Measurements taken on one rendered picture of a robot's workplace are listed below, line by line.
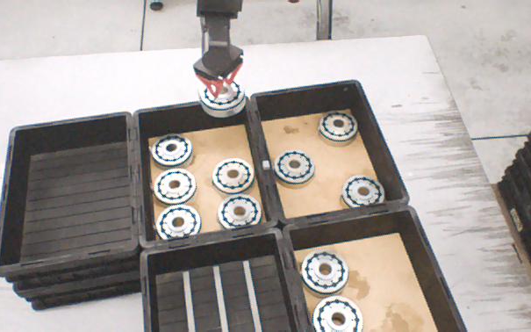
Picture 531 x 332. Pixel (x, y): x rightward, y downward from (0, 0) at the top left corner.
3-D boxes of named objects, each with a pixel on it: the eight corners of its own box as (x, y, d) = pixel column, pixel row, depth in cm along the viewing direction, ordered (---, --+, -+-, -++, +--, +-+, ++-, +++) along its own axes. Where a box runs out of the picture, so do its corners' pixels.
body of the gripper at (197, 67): (245, 56, 111) (243, 29, 105) (216, 83, 106) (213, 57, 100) (221, 45, 113) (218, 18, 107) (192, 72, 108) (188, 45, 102)
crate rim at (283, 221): (248, 99, 133) (248, 93, 131) (357, 84, 137) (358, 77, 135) (280, 230, 110) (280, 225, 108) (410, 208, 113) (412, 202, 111)
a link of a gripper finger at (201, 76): (240, 90, 116) (238, 59, 109) (221, 109, 113) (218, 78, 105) (217, 78, 118) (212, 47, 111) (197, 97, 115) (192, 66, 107)
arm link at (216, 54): (242, -17, 96) (197, -19, 95) (247, 22, 89) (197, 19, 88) (236, 34, 106) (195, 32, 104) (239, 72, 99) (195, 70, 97)
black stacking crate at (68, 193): (28, 156, 134) (11, 128, 125) (140, 140, 138) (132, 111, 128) (14, 296, 111) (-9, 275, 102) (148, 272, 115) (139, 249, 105)
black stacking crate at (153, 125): (141, 140, 138) (132, 111, 128) (248, 124, 141) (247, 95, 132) (150, 272, 115) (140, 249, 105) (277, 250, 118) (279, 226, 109)
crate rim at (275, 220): (133, 116, 130) (132, 109, 128) (248, 99, 133) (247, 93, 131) (141, 254, 107) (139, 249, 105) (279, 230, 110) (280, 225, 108)
